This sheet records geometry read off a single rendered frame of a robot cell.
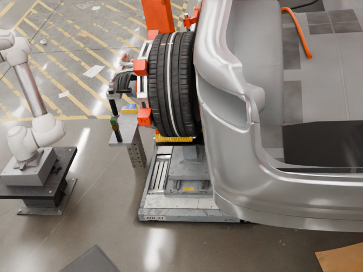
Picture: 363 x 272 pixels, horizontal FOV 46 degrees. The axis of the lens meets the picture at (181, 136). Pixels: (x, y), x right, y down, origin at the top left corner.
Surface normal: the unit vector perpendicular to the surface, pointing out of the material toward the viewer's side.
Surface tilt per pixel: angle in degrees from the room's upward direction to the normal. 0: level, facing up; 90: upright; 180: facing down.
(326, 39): 2
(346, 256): 0
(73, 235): 0
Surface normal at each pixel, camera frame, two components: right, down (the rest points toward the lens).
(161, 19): -0.13, 0.66
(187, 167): -0.14, -0.75
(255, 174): -0.42, 0.64
